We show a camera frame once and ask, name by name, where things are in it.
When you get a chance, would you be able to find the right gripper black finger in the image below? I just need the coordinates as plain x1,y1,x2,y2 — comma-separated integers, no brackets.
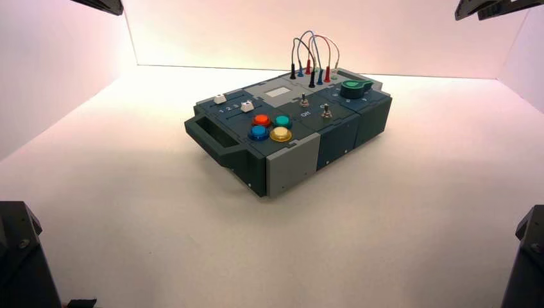
454,0,507,21
478,0,544,21

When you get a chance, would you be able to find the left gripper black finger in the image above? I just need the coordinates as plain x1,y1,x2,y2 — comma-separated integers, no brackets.
70,0,124,17

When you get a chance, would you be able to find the dark teal grey control box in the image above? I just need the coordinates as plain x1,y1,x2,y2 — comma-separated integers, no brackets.
183,67,393,198

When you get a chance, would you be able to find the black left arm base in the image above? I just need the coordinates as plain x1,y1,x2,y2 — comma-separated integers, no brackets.
0,201,62,308

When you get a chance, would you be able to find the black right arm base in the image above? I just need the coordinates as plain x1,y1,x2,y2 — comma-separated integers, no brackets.
500,205,544,308

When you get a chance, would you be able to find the green pointer rotary knob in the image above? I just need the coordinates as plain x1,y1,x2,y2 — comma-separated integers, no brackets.
341,79,374,100

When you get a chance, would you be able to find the blue round push button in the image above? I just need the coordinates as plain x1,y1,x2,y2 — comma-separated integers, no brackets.
248,125,270,142

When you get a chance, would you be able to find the grey green banana plug cable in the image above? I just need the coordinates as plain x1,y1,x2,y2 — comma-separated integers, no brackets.
312,35,341,81

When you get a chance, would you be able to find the black banana plug cable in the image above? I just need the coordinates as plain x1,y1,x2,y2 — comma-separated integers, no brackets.
290,37,317,89

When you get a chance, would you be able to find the small black flat bracket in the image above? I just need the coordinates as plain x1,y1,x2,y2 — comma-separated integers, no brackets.
64,298,98,308

